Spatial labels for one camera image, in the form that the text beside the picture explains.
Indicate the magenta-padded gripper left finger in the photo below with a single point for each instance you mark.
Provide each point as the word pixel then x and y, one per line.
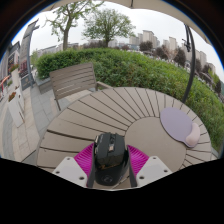
pixel 71 170

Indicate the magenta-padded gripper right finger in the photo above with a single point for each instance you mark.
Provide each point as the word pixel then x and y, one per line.
pixel 153 169

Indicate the black computer mouse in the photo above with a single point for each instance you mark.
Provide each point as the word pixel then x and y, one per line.
pixel 110 160

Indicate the lilac mouse pad with wrist rest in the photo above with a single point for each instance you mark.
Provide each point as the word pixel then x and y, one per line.
pixel 176 125

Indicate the white planter box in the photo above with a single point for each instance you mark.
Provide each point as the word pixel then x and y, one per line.
pixel 16 108

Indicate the grey slatted outdoor chair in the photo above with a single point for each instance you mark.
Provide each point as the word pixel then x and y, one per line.
pixel 73 80

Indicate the green hedge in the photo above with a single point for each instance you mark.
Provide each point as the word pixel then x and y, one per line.
pixel 140 68

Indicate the dark curved parasol pole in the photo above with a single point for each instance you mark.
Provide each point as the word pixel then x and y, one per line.
pixel 191 63

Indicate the distant apartment buildings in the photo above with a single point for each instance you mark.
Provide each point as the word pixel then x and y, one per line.
pixel 171 45

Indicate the tall grey sign pillar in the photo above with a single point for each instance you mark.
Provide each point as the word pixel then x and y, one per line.
pixel 25 50

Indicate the bare-trunked leaning tree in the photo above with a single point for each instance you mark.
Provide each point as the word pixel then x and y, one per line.
pixel 66 30

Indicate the round leafy tree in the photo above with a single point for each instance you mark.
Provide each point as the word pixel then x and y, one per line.
pixel 108 23

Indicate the beige parasol canopy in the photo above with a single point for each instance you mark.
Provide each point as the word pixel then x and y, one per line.
pixel 160 6

